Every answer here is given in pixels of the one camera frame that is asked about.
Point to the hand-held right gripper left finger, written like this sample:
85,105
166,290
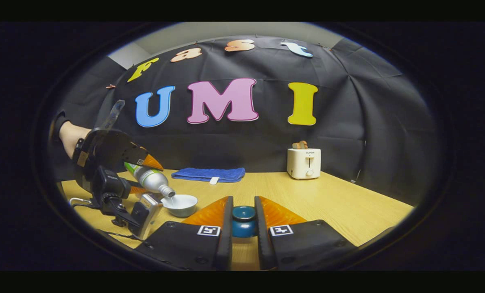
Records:
226,244

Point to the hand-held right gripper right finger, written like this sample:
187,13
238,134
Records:
262,244

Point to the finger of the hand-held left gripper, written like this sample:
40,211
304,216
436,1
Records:
138,156
136,190

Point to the silver green-label water bottle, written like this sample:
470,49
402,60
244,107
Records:
153,179

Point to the teal teacup lid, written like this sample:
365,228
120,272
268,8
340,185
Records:
244,221

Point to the teal white-lined teacup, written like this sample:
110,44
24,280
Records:
181,207

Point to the folded blue towel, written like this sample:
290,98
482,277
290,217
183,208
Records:
207,174

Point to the white toaster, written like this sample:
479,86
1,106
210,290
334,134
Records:
303,165

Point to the black backdrop cloth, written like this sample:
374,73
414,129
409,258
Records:
234,142

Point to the toast slice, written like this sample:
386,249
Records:
300,145

